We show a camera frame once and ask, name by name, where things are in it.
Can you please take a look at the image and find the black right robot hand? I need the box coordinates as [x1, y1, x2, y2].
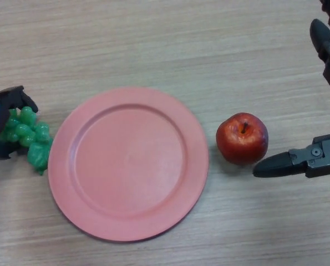
[252, 0, 330, 179]

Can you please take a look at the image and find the pink round plate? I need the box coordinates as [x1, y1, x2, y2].
[47, 86, 210, 243]

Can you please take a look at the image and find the red apple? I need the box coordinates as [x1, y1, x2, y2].
[215, 112, 270, 166]

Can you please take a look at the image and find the green plastic grape bunch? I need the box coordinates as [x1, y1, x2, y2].
[0, 106, 54, 176]

